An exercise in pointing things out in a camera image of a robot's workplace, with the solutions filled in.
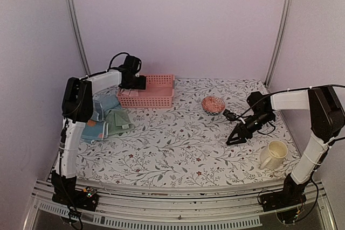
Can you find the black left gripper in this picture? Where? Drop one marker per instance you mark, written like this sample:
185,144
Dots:
142,85

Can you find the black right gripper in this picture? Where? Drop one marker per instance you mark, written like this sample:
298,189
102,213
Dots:
239,129

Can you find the pink towel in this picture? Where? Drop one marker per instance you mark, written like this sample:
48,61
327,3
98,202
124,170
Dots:
128,92

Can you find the pink perforated plastic basket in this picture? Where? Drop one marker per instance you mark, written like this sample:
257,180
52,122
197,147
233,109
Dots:
159,93

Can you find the blue patterned towel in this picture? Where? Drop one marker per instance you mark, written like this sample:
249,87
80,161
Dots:
96,128

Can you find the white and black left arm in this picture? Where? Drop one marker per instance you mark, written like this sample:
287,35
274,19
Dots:
77,110

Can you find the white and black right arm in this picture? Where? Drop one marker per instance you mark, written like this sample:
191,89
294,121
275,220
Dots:
326,118

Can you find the plain blue towel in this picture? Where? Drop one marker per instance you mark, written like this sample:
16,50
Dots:
104,104

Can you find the red patterned bowl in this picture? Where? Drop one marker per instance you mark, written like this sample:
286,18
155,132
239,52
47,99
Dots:
213,105

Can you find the cream ceramic mug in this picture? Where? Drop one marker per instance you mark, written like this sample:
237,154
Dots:
273,155

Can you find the green folded towel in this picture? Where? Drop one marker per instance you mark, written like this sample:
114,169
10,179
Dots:
118,122

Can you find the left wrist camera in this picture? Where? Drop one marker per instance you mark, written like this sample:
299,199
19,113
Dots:
132,64

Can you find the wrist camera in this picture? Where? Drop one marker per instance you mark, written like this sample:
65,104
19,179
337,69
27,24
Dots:
132,64
230,116

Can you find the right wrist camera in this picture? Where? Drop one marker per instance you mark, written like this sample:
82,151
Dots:
230,116

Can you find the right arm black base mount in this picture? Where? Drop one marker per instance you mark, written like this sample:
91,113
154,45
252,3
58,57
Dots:
292,194

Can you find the left aluminium corner post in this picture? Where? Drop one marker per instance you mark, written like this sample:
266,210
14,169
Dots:
77,35

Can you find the aluminium corner post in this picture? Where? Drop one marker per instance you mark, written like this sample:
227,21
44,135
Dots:
278,41
77,35

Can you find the aluminium front rail frame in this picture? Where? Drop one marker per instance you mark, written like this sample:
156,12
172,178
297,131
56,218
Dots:
220,207

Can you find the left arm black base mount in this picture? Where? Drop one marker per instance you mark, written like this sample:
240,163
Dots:
65,193

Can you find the right aluminium corner post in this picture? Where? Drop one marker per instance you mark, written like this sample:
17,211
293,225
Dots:
278,41

